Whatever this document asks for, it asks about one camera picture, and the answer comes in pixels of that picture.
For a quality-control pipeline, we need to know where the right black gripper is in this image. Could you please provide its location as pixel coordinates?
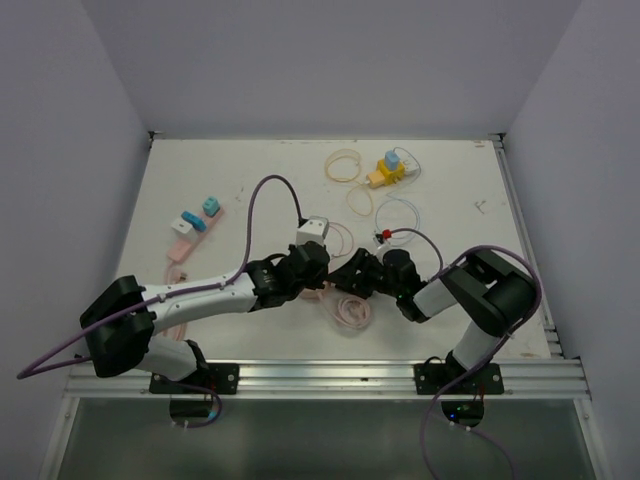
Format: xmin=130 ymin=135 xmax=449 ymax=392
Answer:
xmin=324 ymin=247 xmax=401 ymax=299

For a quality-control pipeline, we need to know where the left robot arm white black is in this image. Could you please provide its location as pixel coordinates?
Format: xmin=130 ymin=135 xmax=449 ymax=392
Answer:
xmin=80 ymin=241 xmax=330 ymax=393

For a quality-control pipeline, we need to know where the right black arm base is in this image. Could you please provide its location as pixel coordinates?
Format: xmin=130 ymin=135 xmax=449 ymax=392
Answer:
xmin=413 ymin=357 xmax=505 ymax=395

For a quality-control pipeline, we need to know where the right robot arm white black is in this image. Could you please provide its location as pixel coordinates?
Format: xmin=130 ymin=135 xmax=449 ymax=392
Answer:
xmin=328 ymin=246 xmax=542 ymax=393

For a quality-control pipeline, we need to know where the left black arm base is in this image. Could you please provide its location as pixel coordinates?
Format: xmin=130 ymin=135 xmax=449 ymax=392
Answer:
xmin=149 ymin=362 xmax=240 ymax=395

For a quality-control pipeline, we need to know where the orange yellow charger plug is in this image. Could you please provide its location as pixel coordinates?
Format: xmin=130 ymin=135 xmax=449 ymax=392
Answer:
xmin=365 ymin=170 xmax=386 ymax=189

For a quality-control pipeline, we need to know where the yellow cube socket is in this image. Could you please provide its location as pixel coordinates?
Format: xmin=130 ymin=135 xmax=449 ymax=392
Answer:
xmin=377 ymin=159 xmax=406 ymax=186

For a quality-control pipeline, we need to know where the teal plug adapter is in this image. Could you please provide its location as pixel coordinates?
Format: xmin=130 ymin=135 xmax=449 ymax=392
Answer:
xmin=202 ymin=196 xmax=220 ymax=217

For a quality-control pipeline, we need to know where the blue flat plug adapter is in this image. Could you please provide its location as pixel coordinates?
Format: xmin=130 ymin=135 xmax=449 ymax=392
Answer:
xmin=181 ymin=211 xmax=207 ymax=233

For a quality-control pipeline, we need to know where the white plug on cube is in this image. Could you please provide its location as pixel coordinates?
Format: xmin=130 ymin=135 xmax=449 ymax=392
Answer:
xmin=401 ymin=158 xmax=421 ymax=177

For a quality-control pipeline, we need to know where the light blue charger plug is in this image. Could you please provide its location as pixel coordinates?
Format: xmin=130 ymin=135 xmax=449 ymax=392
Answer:
xmin=384 ymin=150 xmax=401 ymax=172

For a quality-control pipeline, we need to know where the pink rectangular power strip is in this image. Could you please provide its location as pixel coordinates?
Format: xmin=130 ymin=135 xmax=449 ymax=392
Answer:
xmin=166 ymin=207 xmax=224 ymax=264

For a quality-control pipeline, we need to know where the pink charging cable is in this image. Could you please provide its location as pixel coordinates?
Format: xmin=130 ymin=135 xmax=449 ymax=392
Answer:
xmin=324 ymin=222 xmax=354 ymax=261

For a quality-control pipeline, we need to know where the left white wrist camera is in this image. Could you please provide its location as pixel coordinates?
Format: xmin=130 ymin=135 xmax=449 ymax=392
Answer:
xmin=295 ymin=216 xmax=329 ymax=246

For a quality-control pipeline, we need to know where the coiled pink socket cord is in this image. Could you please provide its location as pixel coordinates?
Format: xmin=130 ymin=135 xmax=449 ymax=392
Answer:
xmin=319 ymin=293 xmax=374 ymax=339

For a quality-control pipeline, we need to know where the yellow charging cable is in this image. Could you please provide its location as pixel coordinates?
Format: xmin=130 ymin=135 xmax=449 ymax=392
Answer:
xmin=324 ymin=149 xmax=377 ymax=217

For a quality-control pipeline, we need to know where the blue thin charging cable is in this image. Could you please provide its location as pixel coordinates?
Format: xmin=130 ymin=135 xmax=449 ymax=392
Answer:
xmin=372 ymin=146 xmax=426 ymax=251

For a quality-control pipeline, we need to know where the aluminium front rail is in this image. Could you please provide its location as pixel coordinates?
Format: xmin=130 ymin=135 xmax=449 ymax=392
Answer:
xmin=64 ymin=359 xmax=591 ymax=400

